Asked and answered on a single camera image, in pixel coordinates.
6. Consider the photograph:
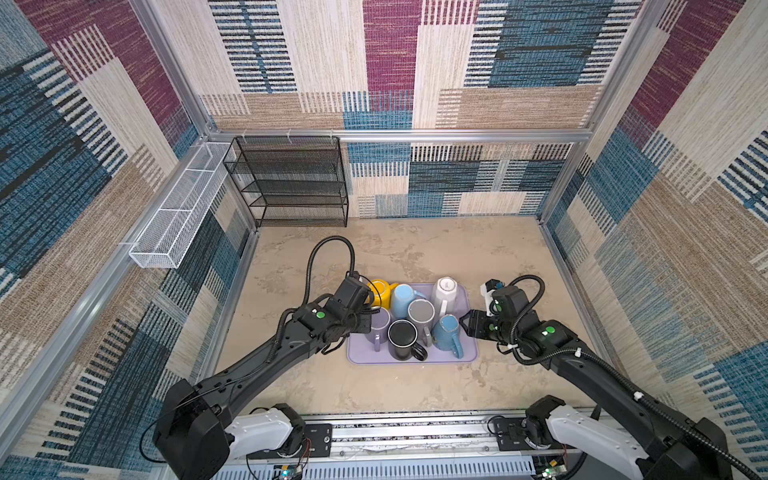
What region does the white ceramic mug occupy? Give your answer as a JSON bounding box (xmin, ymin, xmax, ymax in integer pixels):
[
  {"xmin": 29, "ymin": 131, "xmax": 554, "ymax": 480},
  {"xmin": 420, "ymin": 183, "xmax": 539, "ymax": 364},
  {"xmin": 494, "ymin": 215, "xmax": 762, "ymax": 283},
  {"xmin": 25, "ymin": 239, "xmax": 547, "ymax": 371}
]
[{"xmin": 431, "ymin": 276, "xmax": 459, "ymax": 318}]

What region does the grey ceramic mug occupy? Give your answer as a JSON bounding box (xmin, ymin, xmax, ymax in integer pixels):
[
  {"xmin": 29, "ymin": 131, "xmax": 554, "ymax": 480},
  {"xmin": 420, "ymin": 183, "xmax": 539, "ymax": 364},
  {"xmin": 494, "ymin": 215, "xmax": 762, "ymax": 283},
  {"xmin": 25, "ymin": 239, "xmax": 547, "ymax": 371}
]
[{"xmin": 407, "ymin": 298, "xmax": 436, "ymax": 347}]

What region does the black ceramic mug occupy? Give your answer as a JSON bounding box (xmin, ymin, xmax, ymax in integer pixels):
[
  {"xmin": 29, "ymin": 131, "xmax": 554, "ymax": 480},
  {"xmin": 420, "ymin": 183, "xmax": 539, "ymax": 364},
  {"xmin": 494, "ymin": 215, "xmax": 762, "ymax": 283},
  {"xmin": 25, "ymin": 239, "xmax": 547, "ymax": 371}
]
[{"xmin": 387, "ymin": 319, "xmax": 428, "ymax": 362}]

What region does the light blue plain mug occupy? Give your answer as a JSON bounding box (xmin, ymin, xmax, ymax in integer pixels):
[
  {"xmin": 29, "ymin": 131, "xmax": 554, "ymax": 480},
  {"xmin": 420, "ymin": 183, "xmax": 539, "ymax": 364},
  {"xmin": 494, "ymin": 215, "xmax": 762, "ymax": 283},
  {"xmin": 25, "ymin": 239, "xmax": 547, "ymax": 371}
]
[{"xmin": 390, "ymin": 284, "xmax": 426, "ymax": 319}]

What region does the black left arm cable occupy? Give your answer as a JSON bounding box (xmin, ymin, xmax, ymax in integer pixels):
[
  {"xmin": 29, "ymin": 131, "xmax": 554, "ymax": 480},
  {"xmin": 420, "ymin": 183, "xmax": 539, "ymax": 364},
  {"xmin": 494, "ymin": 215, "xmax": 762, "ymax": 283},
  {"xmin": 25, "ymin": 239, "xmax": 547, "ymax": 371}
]
[{"xmin": 301, "ymin": 235, "xmax": 357, "ymax": 307}]

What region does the lavender plastic tray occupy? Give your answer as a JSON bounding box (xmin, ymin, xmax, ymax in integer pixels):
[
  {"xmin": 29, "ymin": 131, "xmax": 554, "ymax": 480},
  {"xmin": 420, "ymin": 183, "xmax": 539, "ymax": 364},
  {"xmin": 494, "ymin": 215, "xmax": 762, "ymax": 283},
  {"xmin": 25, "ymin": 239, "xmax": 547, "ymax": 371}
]
[{"xmin": 345, "ymin": 285, "xmax": 478, "ymax": 365}]

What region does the black wire shelf rack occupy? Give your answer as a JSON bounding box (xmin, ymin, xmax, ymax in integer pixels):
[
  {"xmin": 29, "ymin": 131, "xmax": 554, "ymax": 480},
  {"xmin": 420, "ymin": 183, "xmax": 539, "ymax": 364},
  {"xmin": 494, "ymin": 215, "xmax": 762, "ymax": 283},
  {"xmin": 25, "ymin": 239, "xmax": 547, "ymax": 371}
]
[{"xmin": 223, "ymin": 136, "xmax": 349, "ymax": 227}]

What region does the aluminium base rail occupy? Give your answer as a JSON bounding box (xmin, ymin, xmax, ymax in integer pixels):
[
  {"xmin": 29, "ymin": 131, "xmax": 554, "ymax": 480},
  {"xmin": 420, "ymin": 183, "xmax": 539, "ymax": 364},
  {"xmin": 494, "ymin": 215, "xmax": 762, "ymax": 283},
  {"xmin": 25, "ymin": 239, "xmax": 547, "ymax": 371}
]
[{"xmin": 155, "ymin": 407, "xmax": 667, "ymax": 480}]

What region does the blue floral dotted mug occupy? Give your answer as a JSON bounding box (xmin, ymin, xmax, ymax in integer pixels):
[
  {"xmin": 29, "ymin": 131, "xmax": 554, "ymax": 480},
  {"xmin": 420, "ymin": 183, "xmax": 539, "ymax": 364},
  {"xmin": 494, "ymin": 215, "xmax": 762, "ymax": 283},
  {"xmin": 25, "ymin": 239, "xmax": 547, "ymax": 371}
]
[{"xmin": 431, "ymin": 314, "xmax": 464, "ymax": 359}]

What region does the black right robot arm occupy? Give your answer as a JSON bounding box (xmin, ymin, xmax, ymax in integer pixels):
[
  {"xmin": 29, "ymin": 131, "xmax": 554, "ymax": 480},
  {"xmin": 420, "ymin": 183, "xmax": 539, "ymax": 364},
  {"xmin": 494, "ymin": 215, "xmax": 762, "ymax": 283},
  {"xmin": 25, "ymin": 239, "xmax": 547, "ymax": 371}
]
[{"xmin": 460, "ymin": 310, "xmax": 739, "ymax": 479}]

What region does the lavender ceramic mug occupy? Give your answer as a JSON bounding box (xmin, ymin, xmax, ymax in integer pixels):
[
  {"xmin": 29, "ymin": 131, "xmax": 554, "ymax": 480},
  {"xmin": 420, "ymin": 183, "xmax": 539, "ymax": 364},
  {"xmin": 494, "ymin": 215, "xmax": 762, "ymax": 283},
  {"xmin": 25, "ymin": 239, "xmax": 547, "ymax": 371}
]
[{"xmin": 365, "ymin": 307, "xmax": 391, "ymax": 352}]

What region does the yellow round mug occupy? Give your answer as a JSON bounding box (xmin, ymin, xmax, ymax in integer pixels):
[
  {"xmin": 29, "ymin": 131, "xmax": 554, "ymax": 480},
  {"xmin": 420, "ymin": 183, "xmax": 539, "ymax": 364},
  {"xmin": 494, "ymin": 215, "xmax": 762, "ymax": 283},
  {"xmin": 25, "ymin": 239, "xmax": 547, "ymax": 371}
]
[{"xmin": 368, "ymin": 279, "xmax": 399, "ymax": 309}]

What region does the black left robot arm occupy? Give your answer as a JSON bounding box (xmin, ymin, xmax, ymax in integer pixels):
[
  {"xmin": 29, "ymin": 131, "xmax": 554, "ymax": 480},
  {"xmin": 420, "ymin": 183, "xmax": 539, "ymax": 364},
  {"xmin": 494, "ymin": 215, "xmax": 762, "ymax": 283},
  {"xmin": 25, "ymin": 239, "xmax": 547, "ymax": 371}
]
[{"xmin": 152, "ymin": 273, "xmax": 374, "ymax": 479}]

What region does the white wire mesh basket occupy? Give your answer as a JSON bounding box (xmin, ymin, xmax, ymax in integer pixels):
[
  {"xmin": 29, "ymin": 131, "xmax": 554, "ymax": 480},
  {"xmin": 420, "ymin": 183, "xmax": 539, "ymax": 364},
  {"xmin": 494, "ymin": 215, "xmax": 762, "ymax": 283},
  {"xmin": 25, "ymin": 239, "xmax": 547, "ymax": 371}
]
[{"xmin": 129, "ymin": 142, "xmax": 229, "ymax": 269}]

